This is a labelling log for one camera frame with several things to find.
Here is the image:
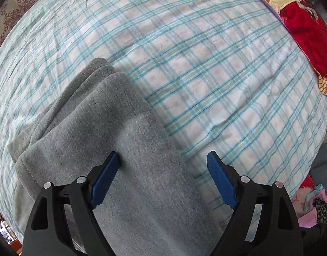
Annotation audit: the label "plaid bed sheet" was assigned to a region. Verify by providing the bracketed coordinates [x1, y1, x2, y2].
[0, 0, 327, 242]

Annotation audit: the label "red colourful quilt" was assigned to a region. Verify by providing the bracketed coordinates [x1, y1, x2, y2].
[238, 0, 327, 96]

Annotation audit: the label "leopard print cloth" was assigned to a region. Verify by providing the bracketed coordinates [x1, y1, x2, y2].
[312, 197, 327, 225]

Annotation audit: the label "pink cloth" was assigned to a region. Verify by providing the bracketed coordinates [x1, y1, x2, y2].
[290, 175, 327, 228]

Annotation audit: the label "grey sweat pants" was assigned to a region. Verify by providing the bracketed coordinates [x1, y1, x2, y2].
[7, 58, 224, 256]

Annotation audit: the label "patterned beige curtain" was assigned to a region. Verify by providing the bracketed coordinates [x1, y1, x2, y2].
[0, 0, 55, 59]

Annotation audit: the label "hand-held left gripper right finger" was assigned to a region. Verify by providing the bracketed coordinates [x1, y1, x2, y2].
[207, 151, 304, 256]

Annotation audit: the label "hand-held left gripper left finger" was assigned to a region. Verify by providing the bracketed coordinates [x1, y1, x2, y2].
[23, 151, 121, 256]

